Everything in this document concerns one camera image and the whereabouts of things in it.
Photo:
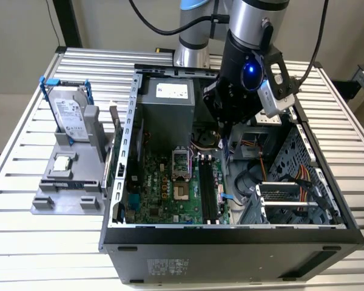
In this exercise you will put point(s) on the green motherboard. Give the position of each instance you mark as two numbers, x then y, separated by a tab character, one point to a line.
157	188

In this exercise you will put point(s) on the green graphics card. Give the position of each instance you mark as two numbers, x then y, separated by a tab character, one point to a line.
117	136

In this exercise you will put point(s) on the yellow black connector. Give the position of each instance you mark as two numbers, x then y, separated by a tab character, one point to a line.
162	50

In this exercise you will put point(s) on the black metal post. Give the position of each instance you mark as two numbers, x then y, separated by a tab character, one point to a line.
68	24

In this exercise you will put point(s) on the blue expansion slot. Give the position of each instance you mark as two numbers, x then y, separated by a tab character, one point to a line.
133	201

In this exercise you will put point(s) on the black table corner cap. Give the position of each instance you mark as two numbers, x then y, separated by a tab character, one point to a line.
316	64
60	49

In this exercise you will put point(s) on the grey parts rack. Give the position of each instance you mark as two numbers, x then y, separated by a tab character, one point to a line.
82	157

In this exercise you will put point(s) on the grey power supply unit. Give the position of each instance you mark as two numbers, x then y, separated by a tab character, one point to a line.
167	121

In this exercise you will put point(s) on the perforated metal disk bay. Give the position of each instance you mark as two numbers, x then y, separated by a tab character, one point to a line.
279	189

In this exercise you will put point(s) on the silver CPU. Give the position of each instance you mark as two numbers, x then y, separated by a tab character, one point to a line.
62	163

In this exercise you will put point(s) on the black camera bracket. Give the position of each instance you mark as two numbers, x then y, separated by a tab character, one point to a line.
291	85

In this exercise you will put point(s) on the black RAM slot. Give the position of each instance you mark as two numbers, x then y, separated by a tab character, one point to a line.
205	188
213	188
201	188
209	188

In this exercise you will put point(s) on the black open PC case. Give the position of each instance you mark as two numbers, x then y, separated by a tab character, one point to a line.
200	263

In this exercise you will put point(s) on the metal drive bay cage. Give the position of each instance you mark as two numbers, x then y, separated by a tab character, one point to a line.
239	136

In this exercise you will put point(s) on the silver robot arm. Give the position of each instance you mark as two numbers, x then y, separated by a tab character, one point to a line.
251	21

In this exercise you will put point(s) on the CPU socket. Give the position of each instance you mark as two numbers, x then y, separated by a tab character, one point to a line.
181	191

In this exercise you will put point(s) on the hard disk in blue carrier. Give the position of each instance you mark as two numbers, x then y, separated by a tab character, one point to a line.
68	112

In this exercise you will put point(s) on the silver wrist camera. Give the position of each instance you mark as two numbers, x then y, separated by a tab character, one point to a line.
274	101

